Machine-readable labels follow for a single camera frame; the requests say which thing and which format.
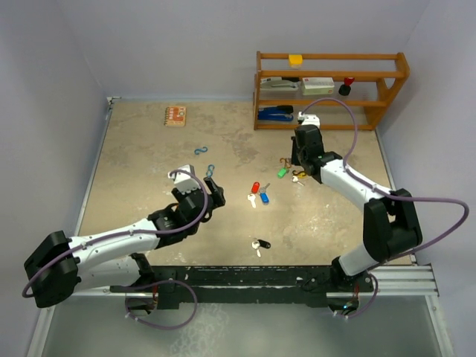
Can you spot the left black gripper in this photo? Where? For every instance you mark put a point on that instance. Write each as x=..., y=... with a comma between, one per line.
x=216, y=193

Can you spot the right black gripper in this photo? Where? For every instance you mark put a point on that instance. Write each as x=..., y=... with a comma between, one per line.
x=294, y=160

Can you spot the black S carabiner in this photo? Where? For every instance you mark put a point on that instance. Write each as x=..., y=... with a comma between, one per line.
x=300, y=174

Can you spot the orange S carabiner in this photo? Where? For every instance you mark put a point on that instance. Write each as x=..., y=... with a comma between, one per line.
x=286, y=162

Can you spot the green tag key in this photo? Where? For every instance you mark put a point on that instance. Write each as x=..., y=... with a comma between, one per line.
x=282, y=172

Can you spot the red tag key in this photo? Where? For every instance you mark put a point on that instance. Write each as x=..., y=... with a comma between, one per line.
x=252, y=195

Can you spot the blue tag key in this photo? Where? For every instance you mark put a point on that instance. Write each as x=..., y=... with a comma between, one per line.
x=263, y=194

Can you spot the black tag key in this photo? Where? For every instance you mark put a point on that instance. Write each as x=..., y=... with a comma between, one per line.
x=258, y=244

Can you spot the yellow tag key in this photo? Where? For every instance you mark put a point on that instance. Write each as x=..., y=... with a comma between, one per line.
x=296, y=180

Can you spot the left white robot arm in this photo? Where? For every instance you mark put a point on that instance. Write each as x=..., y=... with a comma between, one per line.
x=62, y=265

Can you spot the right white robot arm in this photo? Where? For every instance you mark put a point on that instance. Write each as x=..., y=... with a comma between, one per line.
x=390, y=223

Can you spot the blue S carabiner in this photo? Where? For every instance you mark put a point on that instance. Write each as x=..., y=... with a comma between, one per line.
x=210, y=170

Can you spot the blue stapler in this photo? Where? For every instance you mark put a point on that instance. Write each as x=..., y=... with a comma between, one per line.
x=283, y=113

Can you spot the teal S carabiner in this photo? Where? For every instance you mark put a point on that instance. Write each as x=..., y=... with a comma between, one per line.
x=200, y=150

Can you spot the white cardboard box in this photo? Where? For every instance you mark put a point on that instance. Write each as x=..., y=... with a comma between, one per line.
x=317, y=85

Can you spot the wooden shelf rack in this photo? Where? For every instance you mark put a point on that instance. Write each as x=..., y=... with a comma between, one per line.
x=378, y=80

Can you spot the red black stamp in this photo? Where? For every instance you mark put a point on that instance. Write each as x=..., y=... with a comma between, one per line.
x=345, y=88

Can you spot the white stapler on shelf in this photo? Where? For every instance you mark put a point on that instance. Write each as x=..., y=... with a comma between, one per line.
x=280, y=84

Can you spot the small spiral notebook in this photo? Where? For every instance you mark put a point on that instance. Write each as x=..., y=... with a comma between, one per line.
x=175, y=116

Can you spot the yellow block on shelf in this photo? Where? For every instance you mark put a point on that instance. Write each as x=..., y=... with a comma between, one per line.
x=295, y=61

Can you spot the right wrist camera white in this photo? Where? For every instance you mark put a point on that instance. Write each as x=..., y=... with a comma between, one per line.
x=308, y=119

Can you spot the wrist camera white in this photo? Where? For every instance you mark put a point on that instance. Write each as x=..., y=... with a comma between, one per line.
x=182, y=180
x=308, y=119

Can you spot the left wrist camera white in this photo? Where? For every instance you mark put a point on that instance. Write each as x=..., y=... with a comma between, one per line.
x=182, y=180

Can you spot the black base frame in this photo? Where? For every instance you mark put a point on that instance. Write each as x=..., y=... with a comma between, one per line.
x=312, y=286

